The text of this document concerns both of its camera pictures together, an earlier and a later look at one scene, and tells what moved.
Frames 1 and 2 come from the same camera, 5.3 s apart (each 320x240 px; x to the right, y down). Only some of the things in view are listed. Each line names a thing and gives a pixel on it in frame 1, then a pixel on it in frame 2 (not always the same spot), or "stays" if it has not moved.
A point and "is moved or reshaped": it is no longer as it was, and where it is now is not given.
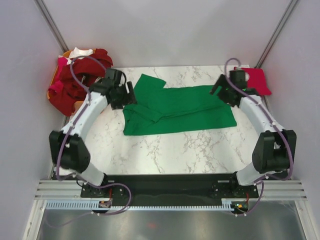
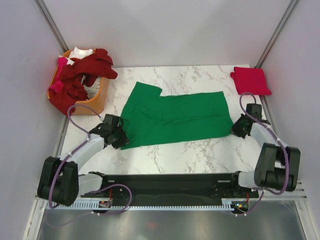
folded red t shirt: [257, 80] stays
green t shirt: [159, 110] is moved or reshaped
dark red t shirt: [88, 71] stays
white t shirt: [77, 52] stays
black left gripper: [127, 100] to [124, 139]
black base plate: [170, 187] stays
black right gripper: [220, 82] to [235, 130]
